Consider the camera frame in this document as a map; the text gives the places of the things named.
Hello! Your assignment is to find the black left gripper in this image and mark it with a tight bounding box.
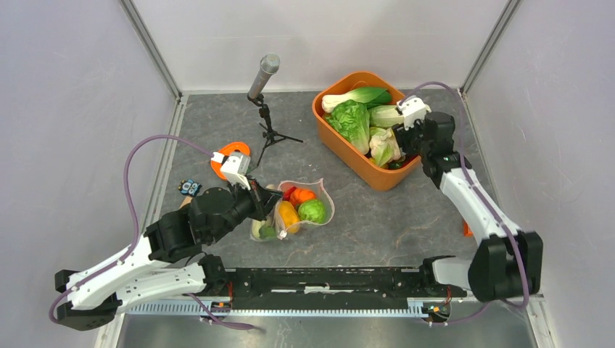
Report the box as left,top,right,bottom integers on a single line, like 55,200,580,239
210,173,285,244

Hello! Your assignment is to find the red toy apple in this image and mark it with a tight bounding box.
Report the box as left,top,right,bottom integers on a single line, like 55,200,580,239
282,186,297,201

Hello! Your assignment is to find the yellow orange toy fruit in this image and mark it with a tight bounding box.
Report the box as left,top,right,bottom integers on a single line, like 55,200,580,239
278,201,301,234

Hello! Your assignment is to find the small orange toy pumpkin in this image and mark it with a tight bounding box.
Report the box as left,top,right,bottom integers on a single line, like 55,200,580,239
289,187,317,208

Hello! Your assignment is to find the clear zip top bag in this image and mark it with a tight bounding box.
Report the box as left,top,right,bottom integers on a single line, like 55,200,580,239
250,178,335,242

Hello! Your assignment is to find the green bumpy custard apple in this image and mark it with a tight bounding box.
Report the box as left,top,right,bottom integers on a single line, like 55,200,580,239
297,199,327,224

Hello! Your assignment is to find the white daikon radish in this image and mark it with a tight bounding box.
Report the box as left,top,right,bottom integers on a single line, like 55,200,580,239
250,216,277,241

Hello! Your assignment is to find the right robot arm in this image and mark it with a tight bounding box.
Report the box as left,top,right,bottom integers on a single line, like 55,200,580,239
392,112,543,302

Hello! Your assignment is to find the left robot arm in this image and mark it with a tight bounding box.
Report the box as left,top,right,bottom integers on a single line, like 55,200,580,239
49,180,283,331

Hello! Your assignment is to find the white toy cauliflower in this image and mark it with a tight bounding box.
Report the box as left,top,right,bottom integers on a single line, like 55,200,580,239
369,127,402,167

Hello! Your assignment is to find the white napa cabbage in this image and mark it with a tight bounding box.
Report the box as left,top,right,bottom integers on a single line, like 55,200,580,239
368,105,405,128

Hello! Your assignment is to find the green lettuce leaf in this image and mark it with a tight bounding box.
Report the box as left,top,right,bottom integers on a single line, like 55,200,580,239
324,100,370,155

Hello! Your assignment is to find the black microphone tripod stand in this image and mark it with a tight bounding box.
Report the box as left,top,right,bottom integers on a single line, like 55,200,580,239
247,94,304,169

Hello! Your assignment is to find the blue owl wooden block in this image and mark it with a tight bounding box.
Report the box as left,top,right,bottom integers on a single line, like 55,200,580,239
178,179,202,207

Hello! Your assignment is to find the orange plastic basket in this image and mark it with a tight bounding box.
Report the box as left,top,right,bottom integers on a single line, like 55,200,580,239
312,71,421,191

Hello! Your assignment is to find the orange toy slice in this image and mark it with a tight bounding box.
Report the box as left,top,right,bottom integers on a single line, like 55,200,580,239
463,221,474,237

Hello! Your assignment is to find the silver microphone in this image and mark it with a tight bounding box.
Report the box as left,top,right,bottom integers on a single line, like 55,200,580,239
247,54,281,100

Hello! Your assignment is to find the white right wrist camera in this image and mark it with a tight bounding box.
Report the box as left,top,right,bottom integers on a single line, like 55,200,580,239
396,95,432,130

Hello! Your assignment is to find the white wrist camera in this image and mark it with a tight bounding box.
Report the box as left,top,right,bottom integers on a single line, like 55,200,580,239
396,95,432,130
211,152,251,191

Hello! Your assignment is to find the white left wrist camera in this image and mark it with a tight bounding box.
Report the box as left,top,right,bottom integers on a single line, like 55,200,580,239
211,152,251,191

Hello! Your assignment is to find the orange toy block ring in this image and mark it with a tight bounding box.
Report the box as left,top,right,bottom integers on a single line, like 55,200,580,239
210,141,252,181

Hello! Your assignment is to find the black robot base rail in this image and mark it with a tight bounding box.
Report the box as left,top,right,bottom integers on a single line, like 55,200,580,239
198,267,468,311

